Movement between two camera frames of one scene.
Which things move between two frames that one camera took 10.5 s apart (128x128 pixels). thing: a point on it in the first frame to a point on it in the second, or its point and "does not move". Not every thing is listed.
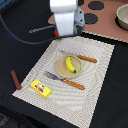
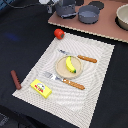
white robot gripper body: x=69 y=17 to x=49 y=3
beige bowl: x=121 y=17 does not move
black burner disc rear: x=96 y=5 does not move
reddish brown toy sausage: x=15 y=79 does not move
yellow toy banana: x=69 y=65 does not move
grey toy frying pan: x=41 y=28 to x=88 y=14
